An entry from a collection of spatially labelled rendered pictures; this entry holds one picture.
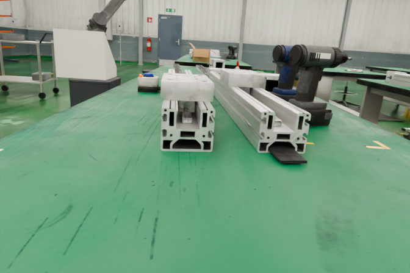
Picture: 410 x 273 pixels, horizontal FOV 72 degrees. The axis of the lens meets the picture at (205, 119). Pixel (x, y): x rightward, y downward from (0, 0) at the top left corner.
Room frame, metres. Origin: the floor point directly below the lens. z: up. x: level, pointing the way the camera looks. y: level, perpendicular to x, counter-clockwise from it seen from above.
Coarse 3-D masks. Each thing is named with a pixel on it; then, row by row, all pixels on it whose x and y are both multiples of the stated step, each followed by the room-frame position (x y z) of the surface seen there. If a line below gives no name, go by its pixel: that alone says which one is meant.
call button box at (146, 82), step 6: (138, 78) 1.12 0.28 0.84; (144, 78) 1.12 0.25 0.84; (150, 78) 1.13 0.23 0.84; (156, 78) 1.13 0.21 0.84; (138, 84) 1.12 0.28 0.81; (144, 84) 1.12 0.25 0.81; (150, 84) 1.13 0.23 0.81; (156, 84) 1.13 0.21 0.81; (138, 90) 1.12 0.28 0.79; (144, 90) 1.12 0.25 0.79; (150, 90) 1.13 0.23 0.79; (156, 90) 1.13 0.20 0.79
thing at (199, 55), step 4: (192, 44) 3.71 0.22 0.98; (196, 52) 3.41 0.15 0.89; (200, 52) 3.41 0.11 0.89; (204, 52) 3.41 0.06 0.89; (208, 52) 3.42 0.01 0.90; (196, 56) 3.40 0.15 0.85; (200, 56) 3.40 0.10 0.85; (204, 56) 3.40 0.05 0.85; (208, 56) 3.40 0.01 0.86; (196, 60) 3.44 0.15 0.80; (200, 60) 3.44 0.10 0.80; (204, 60) 3.43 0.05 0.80; (208, 60) 3.43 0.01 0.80; (296, 80) 5.16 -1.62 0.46; (296, 84) 4.91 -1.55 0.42
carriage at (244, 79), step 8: (224, 72) 0.92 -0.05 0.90; (232, 72) 0.88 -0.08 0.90; (240, 72) 0.90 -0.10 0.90; (248, 72) 0.92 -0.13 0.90; (256, 72) 0.94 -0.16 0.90; (224, 80) 0.91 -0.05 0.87; (232, 80) 0.84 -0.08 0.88; (240, 80) 0.84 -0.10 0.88; (248, 80) 0.85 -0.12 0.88; (256, 80) 0.85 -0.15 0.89; (240, 88) 0.86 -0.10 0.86; (248, 88) 0.86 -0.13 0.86
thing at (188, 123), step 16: (176, 112) 0.63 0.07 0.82; (192, 112) 0.64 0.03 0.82; (208, 112) 0.51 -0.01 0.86; (176, 128) 0.51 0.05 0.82; (192, 128) 0.51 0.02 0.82; (208, 128) 0.51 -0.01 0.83; (160, 144) 0.50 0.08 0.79; (176, 144) 0.53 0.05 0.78; (192, 144) 0.53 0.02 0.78; (208, 144) 0.54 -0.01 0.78
